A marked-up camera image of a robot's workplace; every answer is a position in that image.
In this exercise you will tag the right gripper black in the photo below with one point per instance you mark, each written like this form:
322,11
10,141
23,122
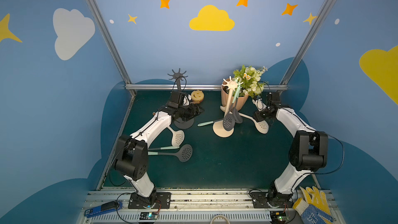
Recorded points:
263,113

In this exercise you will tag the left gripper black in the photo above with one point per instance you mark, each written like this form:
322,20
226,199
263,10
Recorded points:
189,112

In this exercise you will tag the cream skimmer wooden handle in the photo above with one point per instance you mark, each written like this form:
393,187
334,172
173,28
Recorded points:
262,126
177,137

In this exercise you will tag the grey skimmer mint handle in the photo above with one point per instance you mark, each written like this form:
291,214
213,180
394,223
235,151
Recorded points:
229,121
183,155
208,122

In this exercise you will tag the cream utensil rack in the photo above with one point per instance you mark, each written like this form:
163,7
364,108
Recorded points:
218,126

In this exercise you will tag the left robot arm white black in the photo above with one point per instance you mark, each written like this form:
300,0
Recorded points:
131,159

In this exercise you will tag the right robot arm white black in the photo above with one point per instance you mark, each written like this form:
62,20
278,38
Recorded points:
308,152

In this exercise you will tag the dark grey utensil rack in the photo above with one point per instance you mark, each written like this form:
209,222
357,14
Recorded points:
177,77

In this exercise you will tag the yellow smiley sponge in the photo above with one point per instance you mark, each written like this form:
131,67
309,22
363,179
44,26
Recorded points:
197,96

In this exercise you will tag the pink pot with flowers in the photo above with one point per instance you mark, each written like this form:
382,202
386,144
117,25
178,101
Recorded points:
251,83

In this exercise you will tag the yellow blue work glove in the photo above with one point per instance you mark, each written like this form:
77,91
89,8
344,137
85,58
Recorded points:
313,208

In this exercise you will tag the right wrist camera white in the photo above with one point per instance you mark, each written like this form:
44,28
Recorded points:
259,104

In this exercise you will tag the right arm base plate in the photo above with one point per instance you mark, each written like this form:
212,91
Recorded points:
266,200

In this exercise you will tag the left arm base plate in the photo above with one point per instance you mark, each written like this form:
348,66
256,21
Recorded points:
155,200

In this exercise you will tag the blue tool on rail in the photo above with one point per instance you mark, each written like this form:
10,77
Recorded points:
103,209

